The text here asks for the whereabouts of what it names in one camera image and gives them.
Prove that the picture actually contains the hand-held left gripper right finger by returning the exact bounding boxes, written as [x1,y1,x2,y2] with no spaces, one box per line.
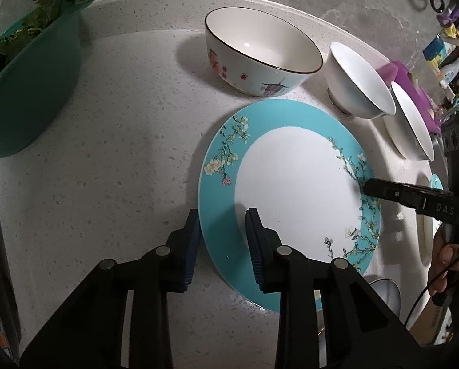
[245,208,434,369]

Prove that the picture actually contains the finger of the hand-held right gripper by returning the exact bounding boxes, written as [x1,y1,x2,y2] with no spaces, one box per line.
[362,178,422,214]

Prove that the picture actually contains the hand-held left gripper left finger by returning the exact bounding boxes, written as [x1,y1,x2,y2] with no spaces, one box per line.
[20,208,204,369]

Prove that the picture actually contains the teal floral rim plate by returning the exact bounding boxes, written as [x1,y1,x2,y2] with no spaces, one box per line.
[198,99,382,313]

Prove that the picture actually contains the large floral ceramic bowl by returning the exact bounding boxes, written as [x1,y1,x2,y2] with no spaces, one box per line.
[204,7,324,97]

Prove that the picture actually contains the person's right hand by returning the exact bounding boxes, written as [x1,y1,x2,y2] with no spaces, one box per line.
[429,232,459,308]

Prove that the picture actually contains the small white bowl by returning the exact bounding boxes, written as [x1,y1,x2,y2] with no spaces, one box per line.
[382,81,435,161]
[325,42,396,119]

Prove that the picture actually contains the white plate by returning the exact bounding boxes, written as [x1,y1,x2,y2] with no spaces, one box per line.
[416,173,444,266]

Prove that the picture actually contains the white plastic bottle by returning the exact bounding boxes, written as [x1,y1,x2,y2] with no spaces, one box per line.
[437,56,459,85]

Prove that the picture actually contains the purple plastic bowl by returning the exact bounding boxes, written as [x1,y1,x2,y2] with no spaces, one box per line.
[376,60,441,135]

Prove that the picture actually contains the white bowl with dark rim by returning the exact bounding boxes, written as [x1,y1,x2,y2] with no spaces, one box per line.
[368,278,402,314]

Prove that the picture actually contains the teal plastic basin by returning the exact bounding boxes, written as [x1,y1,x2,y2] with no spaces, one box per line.
[0,0,94,159]

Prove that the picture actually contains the green leafy vegetables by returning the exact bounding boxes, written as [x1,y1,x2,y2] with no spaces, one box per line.
[0,0,96,89]

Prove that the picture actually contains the thin black cable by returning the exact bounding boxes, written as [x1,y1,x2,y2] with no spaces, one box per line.
[402,234,459,325]

